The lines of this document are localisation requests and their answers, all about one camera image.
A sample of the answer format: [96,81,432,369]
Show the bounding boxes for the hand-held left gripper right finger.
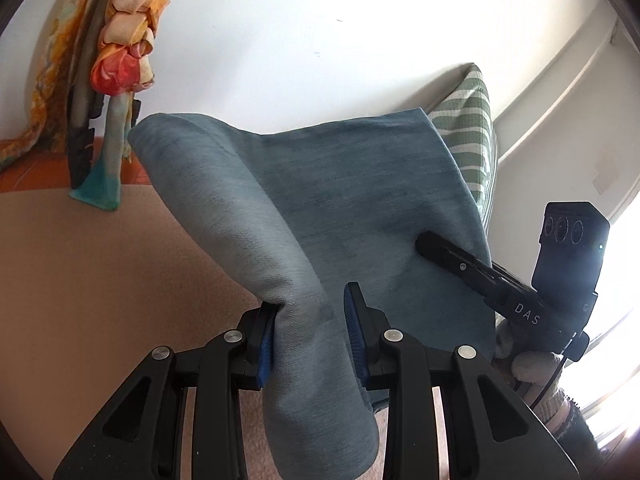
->
[343,282,581,480]

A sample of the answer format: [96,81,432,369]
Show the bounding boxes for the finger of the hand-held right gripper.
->
[414,230,539,302]

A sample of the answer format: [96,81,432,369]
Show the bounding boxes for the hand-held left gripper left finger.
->
[52,302,279,480]

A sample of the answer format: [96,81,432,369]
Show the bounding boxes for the black notched hanger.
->
[67,94,144,191]

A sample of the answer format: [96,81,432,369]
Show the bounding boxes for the orange yellow patterned scarf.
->
[0,0,116,171]

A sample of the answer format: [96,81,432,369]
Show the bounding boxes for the blue denim pants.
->
[127,107,499,480]

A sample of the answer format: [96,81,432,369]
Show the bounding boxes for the person's right forearm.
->
[530,384,609,480]

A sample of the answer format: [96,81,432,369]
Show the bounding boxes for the orange patterned bed sheet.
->
[0,135,157,197]

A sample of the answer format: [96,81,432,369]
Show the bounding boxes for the green striped white pillow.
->
[429,62,500,232]

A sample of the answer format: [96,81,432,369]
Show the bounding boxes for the peach blanket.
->
[0,182,396,480]

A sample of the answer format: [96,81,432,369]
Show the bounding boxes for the braided peach teal scarf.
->
[67,0,188,211]

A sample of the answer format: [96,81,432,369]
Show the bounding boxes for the person's right hand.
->
[492,319,567,387]

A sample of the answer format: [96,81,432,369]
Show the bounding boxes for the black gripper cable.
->
[514,344,570,407]

